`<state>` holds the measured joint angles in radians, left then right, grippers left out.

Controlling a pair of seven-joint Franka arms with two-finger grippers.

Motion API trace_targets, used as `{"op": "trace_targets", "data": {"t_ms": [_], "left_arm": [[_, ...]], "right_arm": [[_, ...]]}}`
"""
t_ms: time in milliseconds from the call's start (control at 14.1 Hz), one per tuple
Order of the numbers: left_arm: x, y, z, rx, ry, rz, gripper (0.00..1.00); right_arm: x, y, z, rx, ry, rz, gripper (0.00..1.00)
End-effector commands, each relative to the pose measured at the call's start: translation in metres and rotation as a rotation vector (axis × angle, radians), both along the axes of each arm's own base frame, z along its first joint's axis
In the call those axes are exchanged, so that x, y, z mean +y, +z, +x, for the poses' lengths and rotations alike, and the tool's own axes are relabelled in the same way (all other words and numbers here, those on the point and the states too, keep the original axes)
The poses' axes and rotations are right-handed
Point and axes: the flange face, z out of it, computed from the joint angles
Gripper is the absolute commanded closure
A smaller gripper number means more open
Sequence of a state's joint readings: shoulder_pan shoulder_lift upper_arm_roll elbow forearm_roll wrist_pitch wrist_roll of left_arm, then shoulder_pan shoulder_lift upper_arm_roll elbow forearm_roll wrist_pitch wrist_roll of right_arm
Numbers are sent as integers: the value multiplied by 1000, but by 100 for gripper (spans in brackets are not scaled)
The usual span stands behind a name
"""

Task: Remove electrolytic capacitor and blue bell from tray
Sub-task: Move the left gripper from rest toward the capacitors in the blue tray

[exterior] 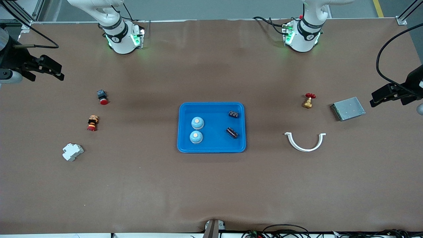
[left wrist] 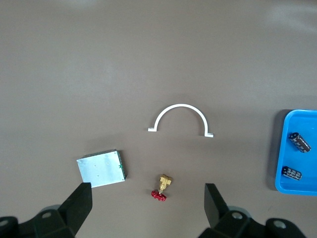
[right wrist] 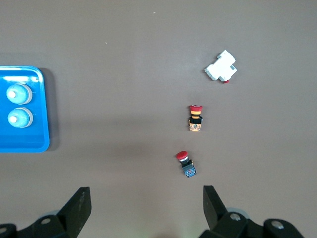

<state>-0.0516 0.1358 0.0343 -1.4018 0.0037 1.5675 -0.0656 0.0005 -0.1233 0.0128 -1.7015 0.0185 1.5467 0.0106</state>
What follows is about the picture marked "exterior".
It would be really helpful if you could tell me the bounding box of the grey metal box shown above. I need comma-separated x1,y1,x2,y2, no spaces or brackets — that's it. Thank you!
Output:
330,97,366,122

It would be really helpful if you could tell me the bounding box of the red yellow stacked push button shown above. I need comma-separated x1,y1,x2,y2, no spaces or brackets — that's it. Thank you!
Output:
87,115,99,132

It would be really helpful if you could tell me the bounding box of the white circuit breaker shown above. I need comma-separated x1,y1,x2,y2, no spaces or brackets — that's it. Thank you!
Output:
62,142,84,162

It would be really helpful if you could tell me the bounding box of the white curved pipe clamp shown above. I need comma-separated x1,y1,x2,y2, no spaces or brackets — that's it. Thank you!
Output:
284,132,327,152

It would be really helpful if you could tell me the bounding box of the blue plastic tray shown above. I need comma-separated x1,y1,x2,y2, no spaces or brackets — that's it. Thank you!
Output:
177,102,247,153

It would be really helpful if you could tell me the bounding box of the brown table mat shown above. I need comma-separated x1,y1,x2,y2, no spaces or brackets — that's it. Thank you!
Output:
0,18,423,233

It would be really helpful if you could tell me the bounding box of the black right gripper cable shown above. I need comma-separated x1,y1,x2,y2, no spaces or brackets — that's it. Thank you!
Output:
0,0,60,49

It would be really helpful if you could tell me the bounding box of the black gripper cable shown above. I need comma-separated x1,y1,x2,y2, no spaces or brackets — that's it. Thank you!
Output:
376,22,423,91
0,0,60,49

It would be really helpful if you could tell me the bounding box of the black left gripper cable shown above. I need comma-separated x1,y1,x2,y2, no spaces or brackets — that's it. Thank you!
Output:
376,22,423,91

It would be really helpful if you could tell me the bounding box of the aluminium frame post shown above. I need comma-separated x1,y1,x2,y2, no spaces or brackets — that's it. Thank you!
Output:
397,0,423,25
0,0,45,32

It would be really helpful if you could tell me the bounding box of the brass valve with red handle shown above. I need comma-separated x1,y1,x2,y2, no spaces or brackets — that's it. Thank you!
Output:
302,93,316,109

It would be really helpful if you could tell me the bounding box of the black cable bundle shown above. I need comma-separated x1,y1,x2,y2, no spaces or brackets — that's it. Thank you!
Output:
332,229,423,238
241,224,311,238

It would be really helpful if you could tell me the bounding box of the black arm base cable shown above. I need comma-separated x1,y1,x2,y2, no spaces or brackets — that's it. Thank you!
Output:
253,16,285,36

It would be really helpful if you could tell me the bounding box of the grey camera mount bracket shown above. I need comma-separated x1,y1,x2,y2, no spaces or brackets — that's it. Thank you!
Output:
202,219,226,238

